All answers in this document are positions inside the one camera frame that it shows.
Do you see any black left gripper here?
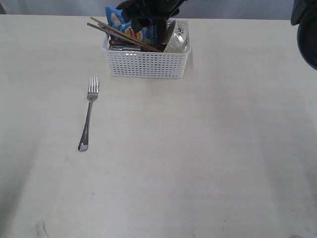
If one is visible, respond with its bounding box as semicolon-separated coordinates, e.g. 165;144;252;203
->
116;0;185;31

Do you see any silver fork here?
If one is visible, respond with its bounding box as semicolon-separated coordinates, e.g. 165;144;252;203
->
78;76;99;152

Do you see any brown wooden spoon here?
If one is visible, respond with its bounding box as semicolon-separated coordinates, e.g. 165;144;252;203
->
108;40;139;48

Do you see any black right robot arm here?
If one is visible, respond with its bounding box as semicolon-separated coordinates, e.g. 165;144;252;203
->
290;0;317;70

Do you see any brown round plate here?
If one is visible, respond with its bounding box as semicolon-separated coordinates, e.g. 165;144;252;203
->
155;19;169;52

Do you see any blue chips bag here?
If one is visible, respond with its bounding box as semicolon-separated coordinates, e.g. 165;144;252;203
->
105;7;158;46

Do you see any clear glass bowl with flowers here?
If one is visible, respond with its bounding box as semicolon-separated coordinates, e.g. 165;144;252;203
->
163;20;188;54

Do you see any metal cup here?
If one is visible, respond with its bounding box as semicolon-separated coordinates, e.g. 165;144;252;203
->
108;45;142;52

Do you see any white perforated plastic basket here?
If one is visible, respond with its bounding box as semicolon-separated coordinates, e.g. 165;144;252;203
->
101;19;191;79

